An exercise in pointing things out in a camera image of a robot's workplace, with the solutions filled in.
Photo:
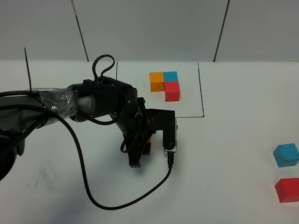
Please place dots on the orange template block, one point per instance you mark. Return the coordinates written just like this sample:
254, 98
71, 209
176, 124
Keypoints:
156, 81

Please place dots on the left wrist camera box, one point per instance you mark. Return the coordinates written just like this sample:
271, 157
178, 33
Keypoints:
165, 121

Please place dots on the blue template block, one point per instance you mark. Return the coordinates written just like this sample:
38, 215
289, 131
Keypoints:
170, 76

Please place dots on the white template sheet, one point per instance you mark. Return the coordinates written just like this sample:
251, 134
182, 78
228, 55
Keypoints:
137, 74

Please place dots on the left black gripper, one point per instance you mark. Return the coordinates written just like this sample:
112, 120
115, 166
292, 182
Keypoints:
133, 120

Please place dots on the red template block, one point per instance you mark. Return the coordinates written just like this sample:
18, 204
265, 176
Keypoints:
172, 91

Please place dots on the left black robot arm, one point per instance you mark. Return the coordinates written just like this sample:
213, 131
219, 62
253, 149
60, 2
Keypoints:
104, 101

